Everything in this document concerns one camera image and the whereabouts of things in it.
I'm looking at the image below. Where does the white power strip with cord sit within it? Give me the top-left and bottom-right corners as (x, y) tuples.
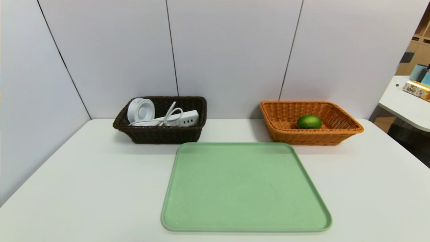
(129, 102), (200, 127)

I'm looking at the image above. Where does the green lime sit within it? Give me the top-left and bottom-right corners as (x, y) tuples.
(297, 115), (323, 129)

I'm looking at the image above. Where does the dark brown wicker basket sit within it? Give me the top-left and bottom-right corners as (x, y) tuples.
(113, 96), (207, 145)

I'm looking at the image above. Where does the orange wicker basket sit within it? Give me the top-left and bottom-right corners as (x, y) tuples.
(259, 100), (364, 146)

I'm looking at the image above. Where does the light green plastic tray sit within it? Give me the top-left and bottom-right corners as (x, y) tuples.
(161, 142), (333, 232)

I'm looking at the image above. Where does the white side table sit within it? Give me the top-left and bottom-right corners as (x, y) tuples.
(378, 75), (430, 132)

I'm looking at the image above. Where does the black chair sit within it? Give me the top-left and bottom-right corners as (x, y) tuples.
(388, 118), (430, 168)

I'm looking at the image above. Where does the yellow printed box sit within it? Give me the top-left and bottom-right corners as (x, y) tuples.
(402, 80), (430, 102)

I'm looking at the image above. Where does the grey blue cup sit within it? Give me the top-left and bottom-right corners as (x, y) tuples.
(410, 63), (429, 82)

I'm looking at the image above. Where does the wooden shelf unit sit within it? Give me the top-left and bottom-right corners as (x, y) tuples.
(396, 7), (430, 76)

